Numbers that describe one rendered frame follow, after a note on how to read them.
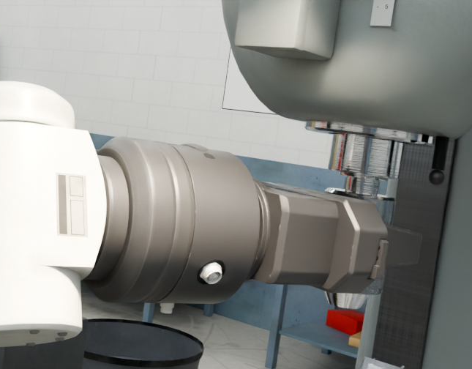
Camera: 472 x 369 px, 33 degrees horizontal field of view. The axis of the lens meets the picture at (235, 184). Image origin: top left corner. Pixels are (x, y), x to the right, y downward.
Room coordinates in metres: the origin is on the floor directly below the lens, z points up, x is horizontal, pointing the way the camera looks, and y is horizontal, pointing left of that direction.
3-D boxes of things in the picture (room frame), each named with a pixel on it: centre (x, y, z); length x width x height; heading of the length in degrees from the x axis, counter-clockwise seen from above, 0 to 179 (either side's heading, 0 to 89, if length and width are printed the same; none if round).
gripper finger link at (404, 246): (0.49, -0.10, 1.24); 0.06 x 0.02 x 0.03; 125
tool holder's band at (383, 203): (0.51, -0.08, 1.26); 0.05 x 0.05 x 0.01
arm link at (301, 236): (0.46, -0.01, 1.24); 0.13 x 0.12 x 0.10; 35
